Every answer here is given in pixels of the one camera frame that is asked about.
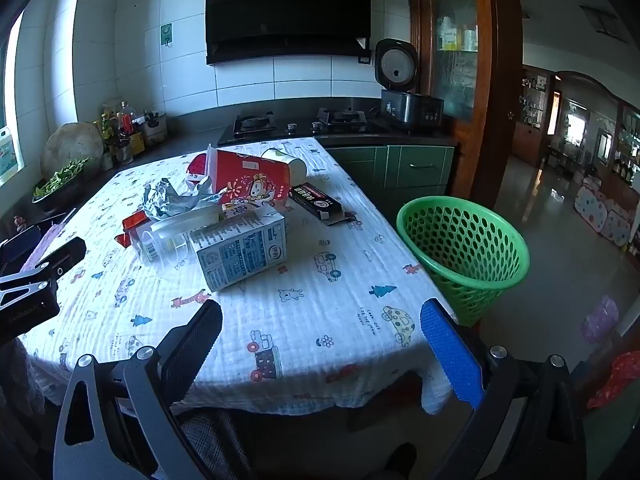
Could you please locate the black rice cooker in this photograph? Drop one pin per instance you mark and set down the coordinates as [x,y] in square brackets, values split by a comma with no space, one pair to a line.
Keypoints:
[405,110]

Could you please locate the small red carton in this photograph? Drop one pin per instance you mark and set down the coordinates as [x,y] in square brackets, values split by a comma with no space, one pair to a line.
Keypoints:
[131,224]

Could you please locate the black flat board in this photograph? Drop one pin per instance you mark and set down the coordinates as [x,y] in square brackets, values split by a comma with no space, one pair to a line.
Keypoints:
[17,242]

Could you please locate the black cardboard box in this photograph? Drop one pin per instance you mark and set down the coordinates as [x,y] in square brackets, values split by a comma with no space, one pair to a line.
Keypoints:
[315,200]

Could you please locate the silver foil wrapper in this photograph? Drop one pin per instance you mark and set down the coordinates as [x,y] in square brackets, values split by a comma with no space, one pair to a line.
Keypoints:
[170,200]

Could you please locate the red plastic bag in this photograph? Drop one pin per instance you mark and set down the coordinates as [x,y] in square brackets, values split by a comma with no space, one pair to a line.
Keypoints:
[617,380]

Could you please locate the green perforated plastic basket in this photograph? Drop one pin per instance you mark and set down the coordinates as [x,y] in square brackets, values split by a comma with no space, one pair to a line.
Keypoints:
[477,285]

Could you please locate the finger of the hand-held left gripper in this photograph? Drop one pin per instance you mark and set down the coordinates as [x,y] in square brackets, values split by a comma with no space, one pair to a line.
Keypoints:
[62,257]

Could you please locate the white and blue milk carton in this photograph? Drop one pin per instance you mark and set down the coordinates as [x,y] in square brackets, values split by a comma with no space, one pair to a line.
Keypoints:
[240,255]

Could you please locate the large red cartoon print carton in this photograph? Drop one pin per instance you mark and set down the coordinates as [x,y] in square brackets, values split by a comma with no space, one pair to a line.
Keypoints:
[250,175]

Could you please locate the wooden display cabinet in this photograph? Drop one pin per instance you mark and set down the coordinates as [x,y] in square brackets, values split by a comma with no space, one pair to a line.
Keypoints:
[532,110]
[630,150]

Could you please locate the metal pot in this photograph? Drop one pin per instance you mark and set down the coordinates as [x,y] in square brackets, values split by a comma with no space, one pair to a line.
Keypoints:
[155,127]

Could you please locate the person's plaid trousers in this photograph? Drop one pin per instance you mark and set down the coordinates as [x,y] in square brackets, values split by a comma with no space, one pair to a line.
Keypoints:
[215,445]

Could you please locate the wooden cabinet with glass door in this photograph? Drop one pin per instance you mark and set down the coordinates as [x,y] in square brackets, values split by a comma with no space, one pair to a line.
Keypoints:
[500,60]

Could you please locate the white paper cup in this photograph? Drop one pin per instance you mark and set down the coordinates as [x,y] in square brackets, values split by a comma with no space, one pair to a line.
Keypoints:
[285,165]

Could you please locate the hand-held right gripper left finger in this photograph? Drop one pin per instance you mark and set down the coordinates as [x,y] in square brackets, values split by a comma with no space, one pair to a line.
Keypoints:
[192,345]

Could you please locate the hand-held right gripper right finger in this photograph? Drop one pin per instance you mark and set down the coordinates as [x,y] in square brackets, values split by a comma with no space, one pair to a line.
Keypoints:
[450,355]

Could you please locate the window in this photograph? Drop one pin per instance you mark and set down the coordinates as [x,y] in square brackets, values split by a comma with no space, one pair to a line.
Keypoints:
[10,110]

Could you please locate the clear plastic container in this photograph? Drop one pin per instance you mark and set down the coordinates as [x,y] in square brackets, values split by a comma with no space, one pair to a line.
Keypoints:
[170,240]

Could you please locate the green kitchen cabinet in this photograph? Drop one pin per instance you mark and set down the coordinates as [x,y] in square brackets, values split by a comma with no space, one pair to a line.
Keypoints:
[415,165]

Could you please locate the red and white packet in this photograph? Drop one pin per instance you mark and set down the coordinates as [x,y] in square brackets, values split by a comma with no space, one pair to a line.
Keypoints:
[197,167]

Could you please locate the round wooden chopping board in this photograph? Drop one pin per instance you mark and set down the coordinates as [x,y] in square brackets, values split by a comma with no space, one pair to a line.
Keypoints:
[70,147]

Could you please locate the polka dot fabric playpen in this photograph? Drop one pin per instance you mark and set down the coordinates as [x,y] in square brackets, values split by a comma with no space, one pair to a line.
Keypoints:
[597,212]

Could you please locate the person's dark shoe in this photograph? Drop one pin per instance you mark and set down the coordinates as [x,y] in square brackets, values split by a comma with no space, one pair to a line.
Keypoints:
[400,462]

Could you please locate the green wall sticker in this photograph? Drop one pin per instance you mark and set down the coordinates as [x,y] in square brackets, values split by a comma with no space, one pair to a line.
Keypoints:
[166,34]

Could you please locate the row of small shelf bottles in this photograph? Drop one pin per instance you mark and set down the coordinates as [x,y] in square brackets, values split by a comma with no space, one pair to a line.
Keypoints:
[452,35]

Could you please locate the black range hood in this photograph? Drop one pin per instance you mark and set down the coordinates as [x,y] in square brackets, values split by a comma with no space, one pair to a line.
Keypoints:
[290,10]

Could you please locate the cartoon print white tablecloth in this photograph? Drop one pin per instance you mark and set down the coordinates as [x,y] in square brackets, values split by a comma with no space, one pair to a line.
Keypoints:
[310,310]

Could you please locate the cluster of condiment bottles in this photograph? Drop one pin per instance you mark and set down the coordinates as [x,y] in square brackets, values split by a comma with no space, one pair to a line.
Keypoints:
[122,130]

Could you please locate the black gas stove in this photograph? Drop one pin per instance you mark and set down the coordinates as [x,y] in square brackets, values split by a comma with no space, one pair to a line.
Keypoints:
[300,127]

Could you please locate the ceiling vent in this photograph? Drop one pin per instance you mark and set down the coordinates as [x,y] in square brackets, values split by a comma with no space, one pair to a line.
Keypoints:
[602,22]

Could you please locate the dark bowl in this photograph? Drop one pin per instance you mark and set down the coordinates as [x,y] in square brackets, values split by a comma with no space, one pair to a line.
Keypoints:
[55,202]

